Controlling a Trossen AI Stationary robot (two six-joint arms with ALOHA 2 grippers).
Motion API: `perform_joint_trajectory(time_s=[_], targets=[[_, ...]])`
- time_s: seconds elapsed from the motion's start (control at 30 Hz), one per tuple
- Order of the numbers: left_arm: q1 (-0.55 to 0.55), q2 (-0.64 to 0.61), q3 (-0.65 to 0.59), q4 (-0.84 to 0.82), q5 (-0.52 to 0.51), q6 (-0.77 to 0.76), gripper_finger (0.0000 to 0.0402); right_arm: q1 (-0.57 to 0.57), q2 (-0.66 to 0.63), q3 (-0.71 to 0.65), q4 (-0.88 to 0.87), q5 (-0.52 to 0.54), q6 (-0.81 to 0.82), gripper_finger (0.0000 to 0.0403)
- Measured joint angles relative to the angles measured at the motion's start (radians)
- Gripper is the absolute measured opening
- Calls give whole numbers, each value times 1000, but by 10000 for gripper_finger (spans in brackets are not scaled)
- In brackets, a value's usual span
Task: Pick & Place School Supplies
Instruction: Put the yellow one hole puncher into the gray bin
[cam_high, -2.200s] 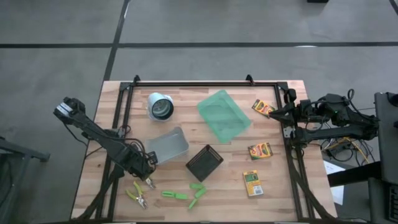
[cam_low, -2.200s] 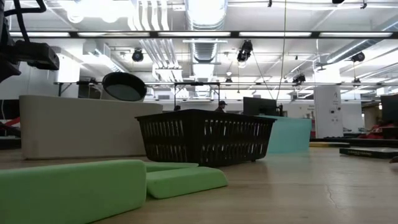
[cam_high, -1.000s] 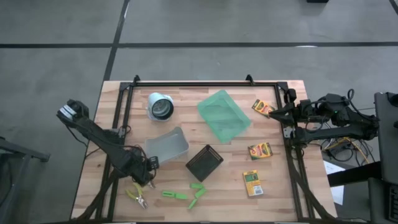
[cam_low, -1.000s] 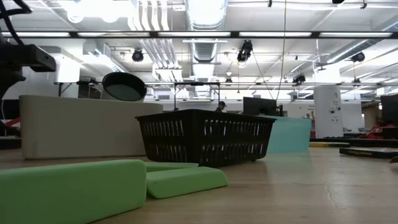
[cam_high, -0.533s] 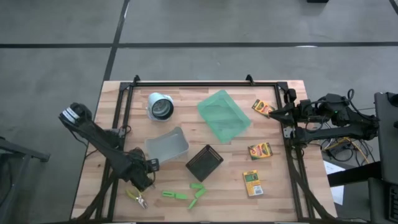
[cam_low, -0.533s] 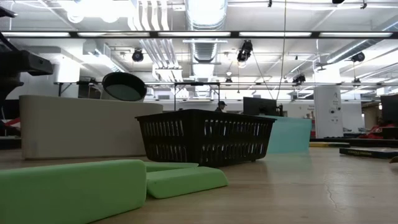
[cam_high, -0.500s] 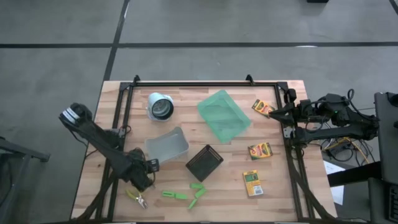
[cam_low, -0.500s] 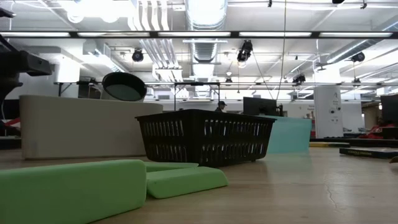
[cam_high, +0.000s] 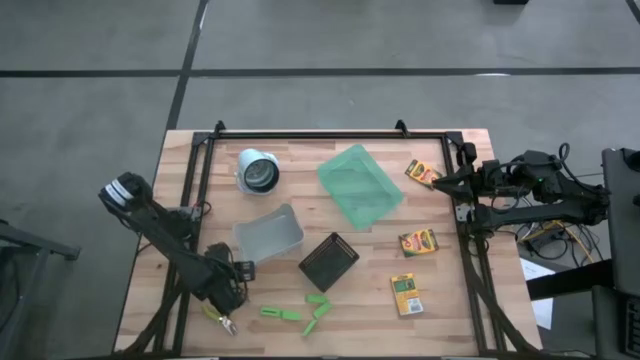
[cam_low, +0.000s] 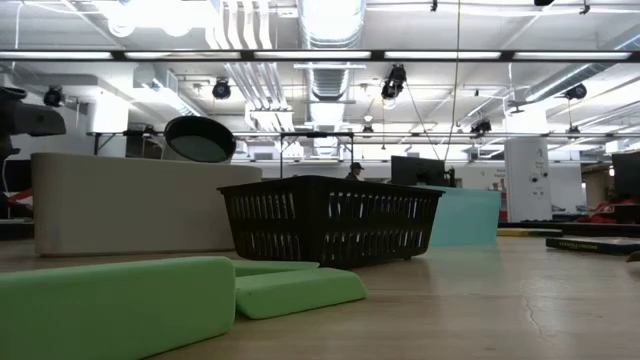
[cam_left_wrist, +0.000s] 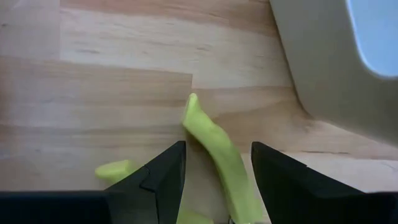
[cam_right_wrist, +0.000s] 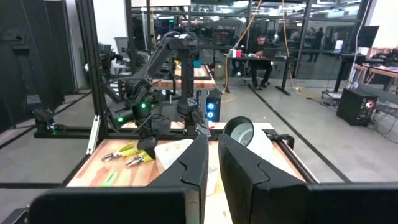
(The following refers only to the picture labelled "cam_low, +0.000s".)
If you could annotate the red slanted bar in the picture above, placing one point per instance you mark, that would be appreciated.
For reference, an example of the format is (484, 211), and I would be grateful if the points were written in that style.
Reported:
(22, 194)

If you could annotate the clear translucent plastic bin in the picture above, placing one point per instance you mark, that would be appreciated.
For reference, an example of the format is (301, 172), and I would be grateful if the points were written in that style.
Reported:
(130, 205)

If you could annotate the black hanging spotlight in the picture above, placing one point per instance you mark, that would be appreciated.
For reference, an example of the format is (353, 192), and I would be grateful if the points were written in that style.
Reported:
(52, 96)
(367, 129)
(221, 90)
(576, 92)
(394, 82)
(481, 126)

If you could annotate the person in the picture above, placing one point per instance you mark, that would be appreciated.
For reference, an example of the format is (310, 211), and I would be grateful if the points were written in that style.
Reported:
(354, 172)
(605, 212)

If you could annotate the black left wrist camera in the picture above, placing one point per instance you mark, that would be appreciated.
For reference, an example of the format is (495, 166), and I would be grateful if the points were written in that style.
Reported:
(40, 121)

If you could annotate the black round dish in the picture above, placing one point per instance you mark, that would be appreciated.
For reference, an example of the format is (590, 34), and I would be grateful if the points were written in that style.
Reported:
(200, 140)

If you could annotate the black overhead light bar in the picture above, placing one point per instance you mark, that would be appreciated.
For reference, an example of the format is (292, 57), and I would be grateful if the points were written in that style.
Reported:
(118, 55)

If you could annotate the black metal stand frame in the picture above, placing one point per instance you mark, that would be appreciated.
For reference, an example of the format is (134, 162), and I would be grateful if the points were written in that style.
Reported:
(317, 134)

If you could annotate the dark packet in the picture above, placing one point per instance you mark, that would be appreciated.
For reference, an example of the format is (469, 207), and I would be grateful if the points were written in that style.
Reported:
(590, 246)

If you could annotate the black slotted plastic basket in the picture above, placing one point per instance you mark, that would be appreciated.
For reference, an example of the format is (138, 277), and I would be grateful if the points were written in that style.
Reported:
(310, 220)

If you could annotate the black monitor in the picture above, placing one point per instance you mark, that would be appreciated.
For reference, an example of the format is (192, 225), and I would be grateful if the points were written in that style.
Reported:
(627, 175)
(17, 175)
(417, 171)

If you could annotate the green translucent plastic bin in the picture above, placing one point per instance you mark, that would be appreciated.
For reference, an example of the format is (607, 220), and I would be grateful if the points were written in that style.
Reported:
(467, 217)

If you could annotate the silver ceiling air duct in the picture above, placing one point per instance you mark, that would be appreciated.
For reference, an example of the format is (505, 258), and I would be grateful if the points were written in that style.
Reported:
(331, 30)

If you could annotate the white pillar with poster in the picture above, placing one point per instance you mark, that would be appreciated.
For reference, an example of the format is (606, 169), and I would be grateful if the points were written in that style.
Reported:
(527, 180)

